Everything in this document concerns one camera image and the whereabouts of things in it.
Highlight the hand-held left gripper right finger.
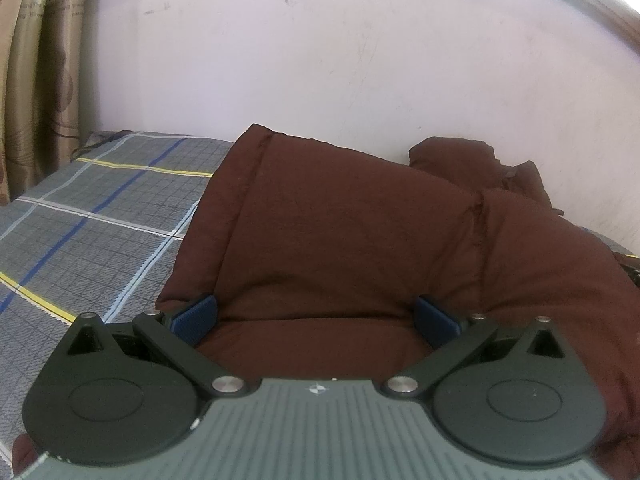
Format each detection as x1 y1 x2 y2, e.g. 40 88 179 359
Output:
380 294 569 402

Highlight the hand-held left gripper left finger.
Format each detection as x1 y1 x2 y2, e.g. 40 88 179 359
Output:
65 294 261 402

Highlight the brown padded jacket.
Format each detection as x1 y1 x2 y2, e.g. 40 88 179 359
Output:
156 122 640 461

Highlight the grey plaid bed sheet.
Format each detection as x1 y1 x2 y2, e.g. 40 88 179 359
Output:
0 130 236 466

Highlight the dark object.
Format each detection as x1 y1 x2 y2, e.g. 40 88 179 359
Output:
620 252 640 292

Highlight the beige printed curtain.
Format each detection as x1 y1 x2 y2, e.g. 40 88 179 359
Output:
0 0 99 207

